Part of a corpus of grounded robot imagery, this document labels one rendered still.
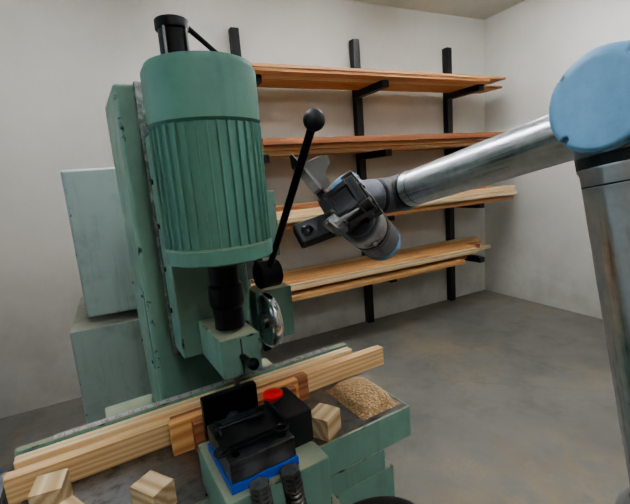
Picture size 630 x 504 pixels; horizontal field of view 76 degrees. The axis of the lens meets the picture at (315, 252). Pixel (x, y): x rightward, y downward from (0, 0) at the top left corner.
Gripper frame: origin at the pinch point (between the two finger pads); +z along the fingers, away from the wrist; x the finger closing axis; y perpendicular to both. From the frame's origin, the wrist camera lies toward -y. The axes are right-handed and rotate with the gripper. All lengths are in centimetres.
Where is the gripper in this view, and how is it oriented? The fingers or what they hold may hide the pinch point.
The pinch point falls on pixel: (303, 188)
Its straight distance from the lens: 66.0
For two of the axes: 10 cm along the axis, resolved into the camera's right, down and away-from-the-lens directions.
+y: 7.9, -5.5, -2.6
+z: -4.6, -2.6, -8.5
